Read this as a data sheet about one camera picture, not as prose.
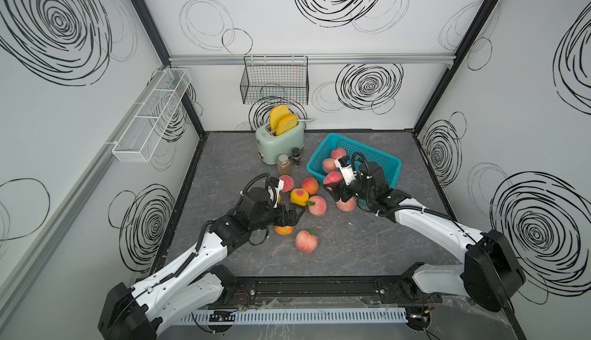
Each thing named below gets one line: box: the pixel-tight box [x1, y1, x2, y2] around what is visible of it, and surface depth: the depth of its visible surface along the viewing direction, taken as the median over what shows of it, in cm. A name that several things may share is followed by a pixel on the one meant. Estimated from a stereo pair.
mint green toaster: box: [255, 121, 307, 165], surface depth 101 cm
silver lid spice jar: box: [277, 153, 291, 177], surface depth 99 cm
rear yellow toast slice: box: [269, 103, 291, 131], surface depth 101 cm
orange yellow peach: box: [274, 225, 295, 236], surface depth 85 cm
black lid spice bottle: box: [291, 147, 301, 167], surface depth 103 cm
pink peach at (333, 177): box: [323, 171, 343, 185], surface depth 80 cm
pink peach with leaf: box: [305, 195, 328, 217], surface depth 90 cm
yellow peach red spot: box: [290, 187, 310, 207], surface depth 92 cm
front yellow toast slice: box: [275, 113, 298, 137], surface depth 98 cm
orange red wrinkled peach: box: [301, 176, 320, 195], surface depth 96 cm
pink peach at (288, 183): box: [278, 174, 295, 193], surface depth 96 cm
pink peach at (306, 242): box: [295, 227, 318, 254], surface depth 80 cm
